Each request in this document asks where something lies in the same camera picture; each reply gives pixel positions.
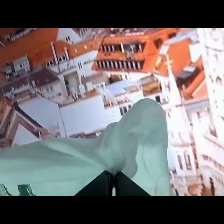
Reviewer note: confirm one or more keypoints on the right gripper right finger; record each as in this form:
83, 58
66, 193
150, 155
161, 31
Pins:
128, 187

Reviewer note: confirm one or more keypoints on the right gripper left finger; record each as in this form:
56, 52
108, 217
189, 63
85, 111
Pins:
98, 187

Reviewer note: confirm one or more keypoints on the pale green garment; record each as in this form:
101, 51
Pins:
70, 163

